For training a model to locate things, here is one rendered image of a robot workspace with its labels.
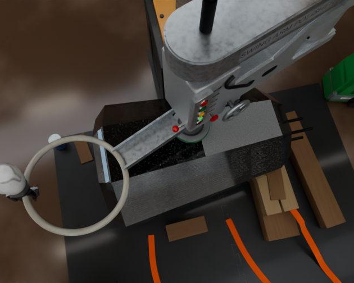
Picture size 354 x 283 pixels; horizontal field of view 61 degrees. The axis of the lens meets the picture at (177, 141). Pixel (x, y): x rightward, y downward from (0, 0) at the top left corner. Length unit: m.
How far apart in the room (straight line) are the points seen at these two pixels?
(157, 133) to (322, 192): 1.53
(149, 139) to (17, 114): 1.68
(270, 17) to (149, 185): 1.10
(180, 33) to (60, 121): 2.00
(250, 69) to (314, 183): 1.52
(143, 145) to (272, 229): 1.30
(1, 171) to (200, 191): 1.07
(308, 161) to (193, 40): 1.87
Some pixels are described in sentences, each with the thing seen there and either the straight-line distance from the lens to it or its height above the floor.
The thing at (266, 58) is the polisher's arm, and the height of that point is 1.40.
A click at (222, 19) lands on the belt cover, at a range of 0.99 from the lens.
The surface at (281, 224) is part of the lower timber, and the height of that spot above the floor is 0.14.
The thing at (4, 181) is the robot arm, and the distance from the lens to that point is 1.24.
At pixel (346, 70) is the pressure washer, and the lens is 2.80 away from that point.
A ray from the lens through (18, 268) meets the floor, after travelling 2.74.
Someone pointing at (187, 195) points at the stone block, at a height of 0.66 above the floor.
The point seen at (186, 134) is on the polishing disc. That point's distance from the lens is 1.69.
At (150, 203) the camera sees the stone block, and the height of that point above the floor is 0.67.
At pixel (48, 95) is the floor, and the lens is 2.94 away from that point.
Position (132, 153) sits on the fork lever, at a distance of 1.54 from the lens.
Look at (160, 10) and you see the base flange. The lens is 2.19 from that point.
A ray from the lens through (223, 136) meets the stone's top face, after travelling 1.74.
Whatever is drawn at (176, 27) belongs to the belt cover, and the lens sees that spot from 0.96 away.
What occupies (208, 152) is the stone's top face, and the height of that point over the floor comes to 0.82.
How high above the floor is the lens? 2.46
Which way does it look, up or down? 74 degrees down
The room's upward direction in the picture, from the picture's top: 2 degrees clockwise
